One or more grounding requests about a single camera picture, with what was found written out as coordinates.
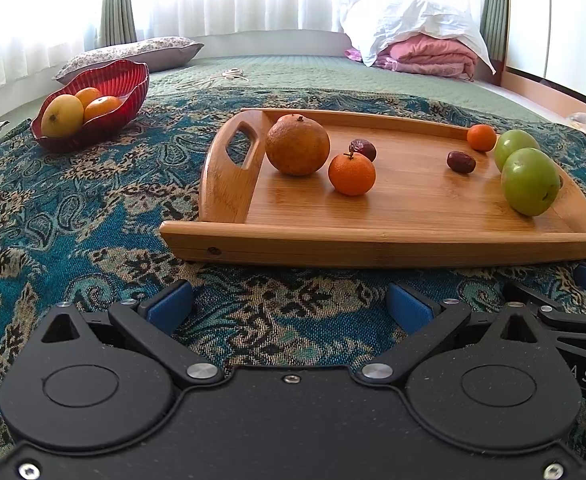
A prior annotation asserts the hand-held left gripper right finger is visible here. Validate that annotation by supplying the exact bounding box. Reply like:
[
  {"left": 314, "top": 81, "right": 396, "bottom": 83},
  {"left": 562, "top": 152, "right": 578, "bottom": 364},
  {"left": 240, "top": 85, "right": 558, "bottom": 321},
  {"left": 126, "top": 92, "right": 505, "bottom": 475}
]
[{"left": 355, "top": 282, "right": 548, "bottom": 387}]

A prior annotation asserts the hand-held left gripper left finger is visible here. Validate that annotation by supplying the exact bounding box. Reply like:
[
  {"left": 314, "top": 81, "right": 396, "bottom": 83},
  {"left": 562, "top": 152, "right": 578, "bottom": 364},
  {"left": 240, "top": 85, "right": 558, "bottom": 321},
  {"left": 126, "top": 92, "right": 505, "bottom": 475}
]
[{"left": 40, "top": 280, "right": 224, "bottom": 388}]

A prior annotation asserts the wooden tray with handles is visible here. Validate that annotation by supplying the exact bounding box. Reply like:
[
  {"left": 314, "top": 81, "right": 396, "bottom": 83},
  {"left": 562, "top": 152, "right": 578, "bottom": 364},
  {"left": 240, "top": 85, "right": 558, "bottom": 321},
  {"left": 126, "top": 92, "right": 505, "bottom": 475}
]
[{"left": 159, "top": 107, "right": 586, "bottom": 268}]

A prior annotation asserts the green apple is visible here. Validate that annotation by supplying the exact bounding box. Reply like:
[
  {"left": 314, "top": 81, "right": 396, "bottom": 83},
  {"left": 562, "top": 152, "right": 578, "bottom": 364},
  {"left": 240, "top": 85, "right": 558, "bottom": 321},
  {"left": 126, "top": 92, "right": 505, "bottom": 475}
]
[
  {"left": 494, "top": 129, "right": 541, "bottom": 173},
  {"left": 501, "top": 148, "right": 561, "bottom": 217}
]

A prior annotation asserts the red date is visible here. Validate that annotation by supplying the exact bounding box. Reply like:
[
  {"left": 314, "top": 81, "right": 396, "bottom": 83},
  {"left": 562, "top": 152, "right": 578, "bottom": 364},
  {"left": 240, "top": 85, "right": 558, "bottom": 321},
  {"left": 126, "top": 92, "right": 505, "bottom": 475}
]
[
  {"left": 446, "top": 150, "right": 475, "bottom": 174},
  {"left": 349, "top": 139, "right": 377, "bottom": 162}
]

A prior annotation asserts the large orange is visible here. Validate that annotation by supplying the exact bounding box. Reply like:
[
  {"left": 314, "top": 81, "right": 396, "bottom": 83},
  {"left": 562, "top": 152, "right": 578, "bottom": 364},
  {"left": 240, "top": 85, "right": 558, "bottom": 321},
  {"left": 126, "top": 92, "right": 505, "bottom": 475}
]
[{"left": 265, "top": 114, "right": 331, "bottom": 177}]

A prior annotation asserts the teal paisley blanket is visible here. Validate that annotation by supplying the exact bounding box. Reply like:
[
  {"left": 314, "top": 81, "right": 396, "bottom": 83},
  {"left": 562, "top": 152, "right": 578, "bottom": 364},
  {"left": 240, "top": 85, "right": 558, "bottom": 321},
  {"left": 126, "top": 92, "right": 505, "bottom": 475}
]
[{"left": 0, "top": 85, "right": 586, "bottom": 461}]

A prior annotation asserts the small mandarin with stem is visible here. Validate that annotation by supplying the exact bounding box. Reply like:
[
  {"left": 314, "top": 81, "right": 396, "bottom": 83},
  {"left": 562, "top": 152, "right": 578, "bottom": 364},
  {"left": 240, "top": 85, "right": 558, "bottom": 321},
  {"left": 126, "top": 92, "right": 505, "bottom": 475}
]
[{"left": 328, "top": 147, "right": 377, "bottom": 197}]

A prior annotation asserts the yellow mango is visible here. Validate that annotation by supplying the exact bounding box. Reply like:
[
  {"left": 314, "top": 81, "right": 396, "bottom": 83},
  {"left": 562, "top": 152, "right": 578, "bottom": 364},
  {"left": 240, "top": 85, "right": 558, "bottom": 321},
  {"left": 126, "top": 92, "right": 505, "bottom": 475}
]
[{"left": 40, "top": 94, "right": 85, "bottom": 139}]

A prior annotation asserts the red glass bowl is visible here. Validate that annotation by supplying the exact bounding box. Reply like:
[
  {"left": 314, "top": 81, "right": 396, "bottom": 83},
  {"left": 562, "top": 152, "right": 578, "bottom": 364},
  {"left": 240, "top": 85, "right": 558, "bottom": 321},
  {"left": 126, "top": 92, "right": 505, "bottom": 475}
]
[{"left": 30, "top": 59, "right": 150, "bottom": 153}]

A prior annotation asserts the folded pink blanket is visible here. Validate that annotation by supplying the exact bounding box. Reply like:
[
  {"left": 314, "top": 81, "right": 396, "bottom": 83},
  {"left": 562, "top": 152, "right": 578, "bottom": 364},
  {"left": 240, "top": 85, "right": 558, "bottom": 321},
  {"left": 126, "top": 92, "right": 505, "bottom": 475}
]
[{"left": 344, "top": 35, "right": 478, "bottom": 81}]

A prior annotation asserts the floral pillow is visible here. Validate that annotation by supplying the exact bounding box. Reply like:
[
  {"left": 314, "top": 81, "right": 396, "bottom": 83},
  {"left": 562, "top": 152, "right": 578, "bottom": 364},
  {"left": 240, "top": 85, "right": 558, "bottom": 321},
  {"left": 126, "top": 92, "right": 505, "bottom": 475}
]
[{"left": 53, "top": 36, "right": 205, "bottom": 85}]

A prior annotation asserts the white wardrobe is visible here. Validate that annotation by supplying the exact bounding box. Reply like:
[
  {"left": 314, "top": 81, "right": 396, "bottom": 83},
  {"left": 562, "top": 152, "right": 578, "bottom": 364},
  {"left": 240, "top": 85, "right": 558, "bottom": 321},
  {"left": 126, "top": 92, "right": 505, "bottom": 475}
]
[{"left": 503, "top": 0, "right": 586, "bottom": 111}]

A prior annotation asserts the green quilted bedspread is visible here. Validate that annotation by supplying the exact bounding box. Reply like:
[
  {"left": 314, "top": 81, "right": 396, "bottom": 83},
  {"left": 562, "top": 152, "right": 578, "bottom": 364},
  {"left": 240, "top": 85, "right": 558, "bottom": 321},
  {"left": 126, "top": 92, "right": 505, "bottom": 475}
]
[{"left": 143, "top": 55, "right": 546, "bottom": 123}]

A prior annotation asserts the green curtain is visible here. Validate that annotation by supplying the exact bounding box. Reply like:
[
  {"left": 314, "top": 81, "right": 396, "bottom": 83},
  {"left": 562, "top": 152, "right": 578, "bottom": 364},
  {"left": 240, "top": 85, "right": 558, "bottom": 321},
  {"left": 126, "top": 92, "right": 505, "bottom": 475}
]
[
  {"left": 98, "top": 0, "right": 136, "bottom": 51},
  {"left": 480, "top": 0, "right": 511, "bottom": 66}
]

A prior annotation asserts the white pillow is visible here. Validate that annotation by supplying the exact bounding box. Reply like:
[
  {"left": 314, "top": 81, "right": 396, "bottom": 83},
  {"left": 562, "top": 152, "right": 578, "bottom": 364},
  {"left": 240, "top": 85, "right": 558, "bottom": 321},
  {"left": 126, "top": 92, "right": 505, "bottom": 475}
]
[{"left": 340, "top": 0, "right": 497, "bottom": 75}]

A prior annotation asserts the white cable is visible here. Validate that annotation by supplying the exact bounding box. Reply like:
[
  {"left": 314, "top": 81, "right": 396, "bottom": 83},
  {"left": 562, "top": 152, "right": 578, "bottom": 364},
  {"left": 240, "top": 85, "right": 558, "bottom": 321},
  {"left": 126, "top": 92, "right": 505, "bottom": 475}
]
[{"left": 175, "top": 67, "right": 249, "bottom": 91}]

